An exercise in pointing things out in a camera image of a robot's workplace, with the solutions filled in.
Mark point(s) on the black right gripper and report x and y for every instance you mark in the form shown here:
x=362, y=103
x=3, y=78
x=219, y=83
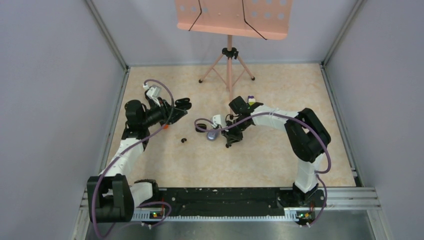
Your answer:
x=231, y=137

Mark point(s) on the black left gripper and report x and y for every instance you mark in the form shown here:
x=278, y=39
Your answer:
x=165, y=109

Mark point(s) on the grey blue oval case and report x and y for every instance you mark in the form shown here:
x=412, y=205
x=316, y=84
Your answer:
x=212, y=136

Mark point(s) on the black earbud charging case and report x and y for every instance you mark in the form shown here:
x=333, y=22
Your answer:
x=200, y=127

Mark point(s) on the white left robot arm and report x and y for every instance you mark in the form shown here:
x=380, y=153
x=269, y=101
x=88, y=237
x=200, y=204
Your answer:
x=111, y=198

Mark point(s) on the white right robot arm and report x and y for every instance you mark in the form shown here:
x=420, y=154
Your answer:
x=306, y=134

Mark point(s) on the purple white green toy block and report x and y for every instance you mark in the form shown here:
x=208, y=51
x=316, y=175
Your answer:
x=251, y=100

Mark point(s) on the pink music stand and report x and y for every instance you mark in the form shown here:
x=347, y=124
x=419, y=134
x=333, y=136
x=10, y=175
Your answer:
x=262, y=19

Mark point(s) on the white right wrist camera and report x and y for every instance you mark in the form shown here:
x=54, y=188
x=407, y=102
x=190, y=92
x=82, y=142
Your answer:
x=217, y=121

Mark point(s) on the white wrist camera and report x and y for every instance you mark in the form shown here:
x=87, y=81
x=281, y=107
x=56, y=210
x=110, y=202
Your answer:
x=217, y=121
x=152, y=94

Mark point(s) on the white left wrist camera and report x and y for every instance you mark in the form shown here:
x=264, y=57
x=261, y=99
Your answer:
x=152, y=94

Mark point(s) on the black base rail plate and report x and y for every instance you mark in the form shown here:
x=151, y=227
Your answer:
x=228, y=202

